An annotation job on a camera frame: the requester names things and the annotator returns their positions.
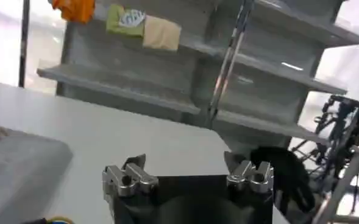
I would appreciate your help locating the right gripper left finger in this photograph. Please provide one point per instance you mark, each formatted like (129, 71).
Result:
(127, 179)

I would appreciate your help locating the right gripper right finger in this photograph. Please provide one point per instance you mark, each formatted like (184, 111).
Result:
(252, 178)

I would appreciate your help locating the grey printed t-shirt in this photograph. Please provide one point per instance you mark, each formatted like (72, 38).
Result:
(20, 170)

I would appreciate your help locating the grey metal shelf rack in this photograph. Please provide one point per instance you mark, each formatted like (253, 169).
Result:
(154, 76)

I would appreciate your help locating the white metal frame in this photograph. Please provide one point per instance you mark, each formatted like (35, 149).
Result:
(343, 182)

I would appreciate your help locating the dark window frame post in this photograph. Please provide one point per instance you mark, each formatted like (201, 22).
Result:
(24, 42)

